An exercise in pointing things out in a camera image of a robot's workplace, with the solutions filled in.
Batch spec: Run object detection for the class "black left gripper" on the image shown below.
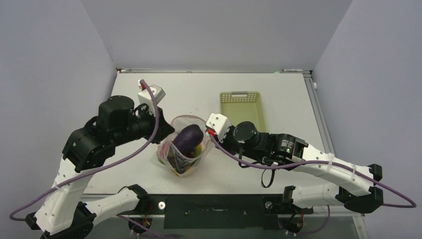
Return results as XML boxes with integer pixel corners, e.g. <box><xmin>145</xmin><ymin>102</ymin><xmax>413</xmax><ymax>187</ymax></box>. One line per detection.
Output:
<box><xmin>111</xmin><ymin>104</ymin><xmax>175</xmax><ymax>147</ymax></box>

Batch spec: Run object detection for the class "beige plastic basket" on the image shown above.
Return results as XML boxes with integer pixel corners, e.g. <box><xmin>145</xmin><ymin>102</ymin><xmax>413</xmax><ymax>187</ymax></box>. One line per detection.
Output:
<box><xmin>219</xmin><ymin>91</ymin><xmax>267</xmax><ymax>132</ymax></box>

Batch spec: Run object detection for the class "purple eggplant toy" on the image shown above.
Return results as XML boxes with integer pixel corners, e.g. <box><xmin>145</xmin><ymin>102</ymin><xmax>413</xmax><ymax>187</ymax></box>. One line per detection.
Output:
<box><xmin>172</xmin><ymin>124</ymin><xmax>204</xmax><ymax>153</ymax></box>

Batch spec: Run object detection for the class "clear zip top bag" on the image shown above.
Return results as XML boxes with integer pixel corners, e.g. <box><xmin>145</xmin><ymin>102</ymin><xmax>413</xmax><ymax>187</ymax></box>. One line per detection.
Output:
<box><xmin>157</xmin><ymin>115</ymin><xmax>212</xmax><ymax>177</ymax></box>

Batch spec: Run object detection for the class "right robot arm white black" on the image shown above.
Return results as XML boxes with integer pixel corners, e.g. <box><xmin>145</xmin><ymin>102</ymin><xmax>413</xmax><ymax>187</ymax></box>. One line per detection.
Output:
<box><xmin>214</xmin><ymin>121</ymin><xmax>384</xmax><ymax>214</ymax></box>

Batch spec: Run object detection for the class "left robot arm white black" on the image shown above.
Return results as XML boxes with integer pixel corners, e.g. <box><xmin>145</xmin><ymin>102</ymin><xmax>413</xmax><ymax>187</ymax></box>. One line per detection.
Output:
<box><xmin>25</xmin><ymin>94</ymin><xmax>174</xmax><ymax>239</ymax></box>

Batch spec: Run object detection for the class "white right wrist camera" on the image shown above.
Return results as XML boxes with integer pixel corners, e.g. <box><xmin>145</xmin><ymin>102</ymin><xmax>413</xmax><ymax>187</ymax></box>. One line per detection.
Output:
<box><xmin>206</xmin><ymin>113</ymin><xmax>231</xmax><ymax>143</ymax></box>

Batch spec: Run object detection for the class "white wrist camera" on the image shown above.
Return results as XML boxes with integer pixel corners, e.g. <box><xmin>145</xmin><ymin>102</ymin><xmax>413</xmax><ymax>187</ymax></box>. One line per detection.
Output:
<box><xmin>206</xmin><ymin>113</ymin><xmax>231</xmax><ymax>143</ymax></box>
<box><xmin>137</xmin><ymin>80</ymin><xmax>166</xmax><ymax>116</ymax></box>

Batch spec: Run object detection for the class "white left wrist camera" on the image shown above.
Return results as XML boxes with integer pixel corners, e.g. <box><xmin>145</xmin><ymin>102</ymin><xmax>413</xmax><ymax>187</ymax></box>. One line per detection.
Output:
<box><xmin>137</xmin><ymin>80</ymin><xmax>166</xmax><ymax>116</ymax></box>

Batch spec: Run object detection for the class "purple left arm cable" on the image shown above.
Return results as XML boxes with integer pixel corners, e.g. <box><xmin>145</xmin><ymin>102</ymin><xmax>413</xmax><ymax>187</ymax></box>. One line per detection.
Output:
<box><xmin>9</xmin><ymin>80</ymin><xmax>161</xmax><ymax>222</ymax></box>

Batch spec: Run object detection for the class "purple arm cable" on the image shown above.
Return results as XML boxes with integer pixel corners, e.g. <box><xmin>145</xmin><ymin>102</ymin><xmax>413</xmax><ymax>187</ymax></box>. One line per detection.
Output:
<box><xmin>9</xmin><ymin>80</ymin><xmax>161</xmax><ymax>222</ymax></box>
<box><xmin>209</xmin><ymin>133</ymin><xmax>418</xmax><ymax>209</ymax></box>

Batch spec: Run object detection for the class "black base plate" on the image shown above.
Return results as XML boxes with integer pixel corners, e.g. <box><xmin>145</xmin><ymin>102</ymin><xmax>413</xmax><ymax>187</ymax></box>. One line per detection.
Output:
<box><xmin>125</xmin><ymin>194</ymin><xmax>314</xmax><ymax>230</ymax></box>

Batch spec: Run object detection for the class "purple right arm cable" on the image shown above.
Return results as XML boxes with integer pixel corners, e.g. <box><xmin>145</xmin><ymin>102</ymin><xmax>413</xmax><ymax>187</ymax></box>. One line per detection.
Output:
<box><xmin>209</xmin><ymin>133</ymin><xmax>418</xmax><ymax>209</ymax></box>

